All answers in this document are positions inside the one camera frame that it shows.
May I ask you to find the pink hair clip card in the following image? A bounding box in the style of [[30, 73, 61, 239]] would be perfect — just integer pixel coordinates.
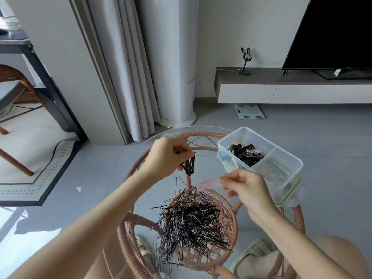
[[196, 177, 225, 191]]

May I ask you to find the white curtain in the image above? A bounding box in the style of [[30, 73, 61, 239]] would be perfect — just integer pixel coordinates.
[[87, 0, 161, 142]]

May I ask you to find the person's left leg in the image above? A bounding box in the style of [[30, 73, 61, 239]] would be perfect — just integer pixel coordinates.
[[87, 229, 132, 279]]

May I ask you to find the white bathroom scale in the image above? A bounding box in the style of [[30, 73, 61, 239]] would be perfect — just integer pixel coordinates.
[[234, 104, 266, 120]]

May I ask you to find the person's left hand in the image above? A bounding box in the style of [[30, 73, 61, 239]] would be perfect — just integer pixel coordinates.
[[141, 137, 194, 183]]

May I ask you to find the person's right hand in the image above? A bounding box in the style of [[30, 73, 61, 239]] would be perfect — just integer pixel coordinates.
[[219, 169, 280, 227]]

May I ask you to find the clear divided plastic container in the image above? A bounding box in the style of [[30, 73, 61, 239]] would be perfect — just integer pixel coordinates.
[[217, 127, 304, 198]]

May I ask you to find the white tower air conditioner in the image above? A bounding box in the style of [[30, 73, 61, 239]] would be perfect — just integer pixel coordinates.
[[136, 0, 200, 129]]

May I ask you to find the person's leg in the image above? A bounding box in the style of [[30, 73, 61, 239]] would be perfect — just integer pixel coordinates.
[[87, 229, 132, 279], [315, 235, 361, 279]]

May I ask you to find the bunch of black hair clips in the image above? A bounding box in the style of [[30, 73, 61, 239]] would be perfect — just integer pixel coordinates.
[[180, 151, 197, 176]]

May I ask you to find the person's right leg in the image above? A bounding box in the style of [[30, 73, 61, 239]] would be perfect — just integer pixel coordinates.
[[315, 235, 361, 279]]

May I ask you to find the glass-top rattan table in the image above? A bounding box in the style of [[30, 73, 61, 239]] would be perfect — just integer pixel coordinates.
[[117, 126, 306, 279]]

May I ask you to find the person's right green slipper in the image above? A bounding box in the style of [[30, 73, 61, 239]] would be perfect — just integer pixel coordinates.
[[229, 238, 281, 279]]

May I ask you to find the brown wooden chair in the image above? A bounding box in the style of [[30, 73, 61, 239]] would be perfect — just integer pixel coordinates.
[[0, 64, 50, 177]]

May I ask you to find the heap of black clips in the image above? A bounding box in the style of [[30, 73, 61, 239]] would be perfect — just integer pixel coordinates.
[[228, 143, 265, 168]]

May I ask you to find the green-rimmed container lid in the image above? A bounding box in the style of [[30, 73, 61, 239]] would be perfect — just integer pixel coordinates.
[[274, 175, 301, 207]]

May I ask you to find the grey bordered rug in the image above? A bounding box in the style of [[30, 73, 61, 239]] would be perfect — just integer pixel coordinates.
[[0, 138, 81, 207]]

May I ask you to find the person's left forearm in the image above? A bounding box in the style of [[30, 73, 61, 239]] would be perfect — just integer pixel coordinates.
[[9, 168, 164, 279]]

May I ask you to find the person's green slipper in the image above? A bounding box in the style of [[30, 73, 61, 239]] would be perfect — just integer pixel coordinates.
[[134, 235, 160, 272], [229, 238, 281, 279]]

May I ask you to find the white grey television cabinet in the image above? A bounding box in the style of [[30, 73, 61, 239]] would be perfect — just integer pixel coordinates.
[[214, 66, 372, 104]]

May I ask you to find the black rabbit-ear stand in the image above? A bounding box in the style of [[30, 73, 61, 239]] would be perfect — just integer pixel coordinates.
[[239, 47, 252, 76]]

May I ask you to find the dark metal-frame table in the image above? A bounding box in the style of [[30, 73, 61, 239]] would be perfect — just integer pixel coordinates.
[[0, 28, 88, 142]]

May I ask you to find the pile of black bobby pins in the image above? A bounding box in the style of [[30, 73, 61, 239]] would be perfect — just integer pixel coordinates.
[[150, 177, 233, 272]]

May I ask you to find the person's left green slipper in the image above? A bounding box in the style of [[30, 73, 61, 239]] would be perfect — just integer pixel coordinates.
[[134, 235, 160, 272]]

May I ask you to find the black flat television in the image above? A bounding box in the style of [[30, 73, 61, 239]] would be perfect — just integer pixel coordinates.
[[282, 0, 372, 80]]

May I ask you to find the person's right forearm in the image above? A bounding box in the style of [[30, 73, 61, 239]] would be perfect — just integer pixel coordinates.
[[249, 208, 357, 279]]

